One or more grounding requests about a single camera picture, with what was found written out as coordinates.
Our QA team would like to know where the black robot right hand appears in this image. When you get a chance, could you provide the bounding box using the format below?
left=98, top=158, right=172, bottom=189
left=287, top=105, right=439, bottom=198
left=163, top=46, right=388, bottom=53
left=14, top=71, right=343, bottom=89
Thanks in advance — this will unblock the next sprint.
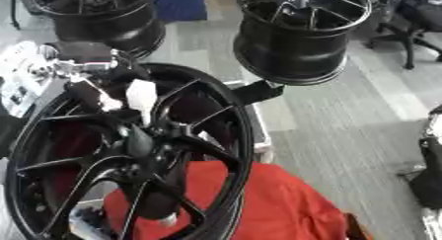
left=395, top=104, right=442, bottom=210

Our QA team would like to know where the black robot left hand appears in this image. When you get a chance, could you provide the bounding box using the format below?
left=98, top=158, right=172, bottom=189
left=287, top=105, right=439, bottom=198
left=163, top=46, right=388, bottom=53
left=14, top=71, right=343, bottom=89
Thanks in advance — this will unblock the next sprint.
left=42, top=40, right=156, bottom=115

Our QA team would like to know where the black wheel rim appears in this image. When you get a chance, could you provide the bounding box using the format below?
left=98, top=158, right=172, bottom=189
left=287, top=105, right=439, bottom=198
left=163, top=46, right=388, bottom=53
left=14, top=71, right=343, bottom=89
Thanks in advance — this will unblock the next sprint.
left=231, top=0, right=375, bottom=87
left=26, top=0, right=170, bottom=59

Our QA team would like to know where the black spoked wheel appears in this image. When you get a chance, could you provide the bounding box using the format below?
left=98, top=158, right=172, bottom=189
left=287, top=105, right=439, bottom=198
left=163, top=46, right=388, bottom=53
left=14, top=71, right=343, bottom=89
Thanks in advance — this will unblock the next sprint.
left=3, top=62, right=256, bottom=240

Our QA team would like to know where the blue fabric object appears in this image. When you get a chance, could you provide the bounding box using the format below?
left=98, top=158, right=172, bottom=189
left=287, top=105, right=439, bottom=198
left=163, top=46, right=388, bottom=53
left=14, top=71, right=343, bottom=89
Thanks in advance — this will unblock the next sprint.
left=153, top=0, right=209, bottom=23

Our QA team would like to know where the black office chair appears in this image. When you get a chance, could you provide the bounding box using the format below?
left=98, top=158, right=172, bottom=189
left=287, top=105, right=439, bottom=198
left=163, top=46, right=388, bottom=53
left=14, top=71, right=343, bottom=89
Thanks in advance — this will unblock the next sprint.
left=364, top=0, right=442, bottom=71

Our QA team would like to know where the black support bracket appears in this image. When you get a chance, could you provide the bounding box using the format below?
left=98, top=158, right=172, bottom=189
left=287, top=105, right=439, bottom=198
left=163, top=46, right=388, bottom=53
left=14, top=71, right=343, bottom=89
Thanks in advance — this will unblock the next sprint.
left=229, top=79, right=287, bottom=108

